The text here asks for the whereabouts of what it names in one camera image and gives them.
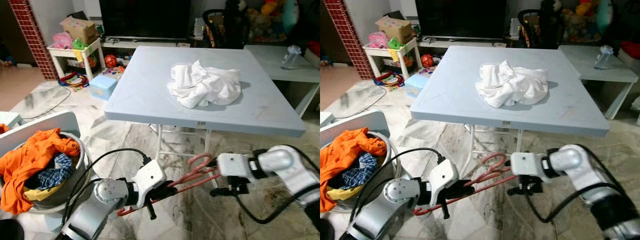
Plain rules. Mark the red brick column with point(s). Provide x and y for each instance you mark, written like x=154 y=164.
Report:
x=347 y=40
x=32 y=40

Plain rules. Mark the light blue plastic chair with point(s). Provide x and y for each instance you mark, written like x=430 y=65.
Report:
x=350 y=125
x=35 y=125

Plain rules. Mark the red cloth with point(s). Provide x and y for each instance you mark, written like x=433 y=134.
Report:
x=630 y=49
x=314 y=48

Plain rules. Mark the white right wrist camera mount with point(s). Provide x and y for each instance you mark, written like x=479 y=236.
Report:
x=526 y=164
x=234 y=165

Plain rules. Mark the white toy shelf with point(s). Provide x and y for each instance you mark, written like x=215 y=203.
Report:
x=65 y=51
x=380 y=51

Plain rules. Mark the light blue plastic box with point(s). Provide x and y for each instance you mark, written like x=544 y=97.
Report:
x=102 y=87
x=416 y=86

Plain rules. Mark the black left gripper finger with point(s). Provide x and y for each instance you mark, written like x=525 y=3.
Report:
x=151 y=210
x=446 y=209

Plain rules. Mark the white television stand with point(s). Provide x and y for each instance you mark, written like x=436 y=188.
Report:
x=465 y=43
x=150 y=43

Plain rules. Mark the orange ball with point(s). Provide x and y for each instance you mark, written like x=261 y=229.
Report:
x=110 y=61
x=427 y=61

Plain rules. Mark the light blue folding table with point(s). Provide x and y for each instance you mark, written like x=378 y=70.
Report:
x=460 y=100
x=150 y=100

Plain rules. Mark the green toy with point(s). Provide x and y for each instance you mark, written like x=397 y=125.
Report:
x=80 y=44
x=395 y=44

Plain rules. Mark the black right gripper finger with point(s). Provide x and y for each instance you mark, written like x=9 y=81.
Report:
x=213 y=163
x=507 y=163
x=517 y=190
x=222 y=191

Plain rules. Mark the white garment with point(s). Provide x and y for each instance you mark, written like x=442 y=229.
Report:
x=512 y=85
x=205 y=85

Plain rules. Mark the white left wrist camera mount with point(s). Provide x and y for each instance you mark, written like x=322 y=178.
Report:
x=445 y=175
x=150 y=175

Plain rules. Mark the white low table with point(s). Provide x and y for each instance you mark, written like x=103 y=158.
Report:
x=270 y=60
x=585 y=60

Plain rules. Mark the pink plastic hanger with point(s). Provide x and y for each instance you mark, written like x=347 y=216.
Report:
x=495 y=159
x=200 y=159

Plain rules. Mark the black television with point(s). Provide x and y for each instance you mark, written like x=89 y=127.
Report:
x=460 y=17
x=145 y=17

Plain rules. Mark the yellow garment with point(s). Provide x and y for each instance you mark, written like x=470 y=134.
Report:
x=350 y=193
x=42 y=194

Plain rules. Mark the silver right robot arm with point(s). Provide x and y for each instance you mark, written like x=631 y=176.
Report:
x=285 y=165
x=580 y=167

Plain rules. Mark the steel bucket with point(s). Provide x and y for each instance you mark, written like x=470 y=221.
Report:
x=392 y=165
x=82 y=165

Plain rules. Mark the clear plastic bottle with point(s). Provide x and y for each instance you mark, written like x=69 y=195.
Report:
x=603 y=57
x=291 y=57

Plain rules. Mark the pink bag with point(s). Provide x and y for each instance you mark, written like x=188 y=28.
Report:
x=62 y=41
x=378 y=41

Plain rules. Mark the cardboard box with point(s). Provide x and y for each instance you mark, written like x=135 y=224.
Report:
x=394 y=30
x=79 y=30

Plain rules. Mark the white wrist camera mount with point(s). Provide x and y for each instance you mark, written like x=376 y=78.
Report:
x=526 y=164
x=150 y=175
x=234 y=165
x=445 y=175

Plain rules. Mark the blue plaid garment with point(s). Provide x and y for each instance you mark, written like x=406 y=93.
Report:
x=362 y=172
x=57 y=172

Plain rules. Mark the orange shirt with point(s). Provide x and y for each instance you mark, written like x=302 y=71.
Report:
x=30 y=160
x=345 y=160

